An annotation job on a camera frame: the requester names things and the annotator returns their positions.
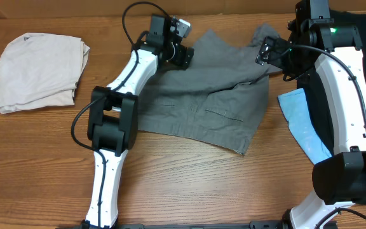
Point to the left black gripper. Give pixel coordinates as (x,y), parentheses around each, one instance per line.
(183,55)

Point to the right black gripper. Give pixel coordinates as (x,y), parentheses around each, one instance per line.
(277,45)

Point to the grey shorts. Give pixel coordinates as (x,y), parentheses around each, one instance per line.
(220,99)

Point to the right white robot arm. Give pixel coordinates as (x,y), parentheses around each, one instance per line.
(334,52)

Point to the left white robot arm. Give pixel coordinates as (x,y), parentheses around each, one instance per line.
(113,112)

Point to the light blue garment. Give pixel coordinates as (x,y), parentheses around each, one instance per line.
(295,110)

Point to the beige folded garment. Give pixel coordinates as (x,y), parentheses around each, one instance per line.
(39,70)

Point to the cardboard backboard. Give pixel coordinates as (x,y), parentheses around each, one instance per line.
(96,8)

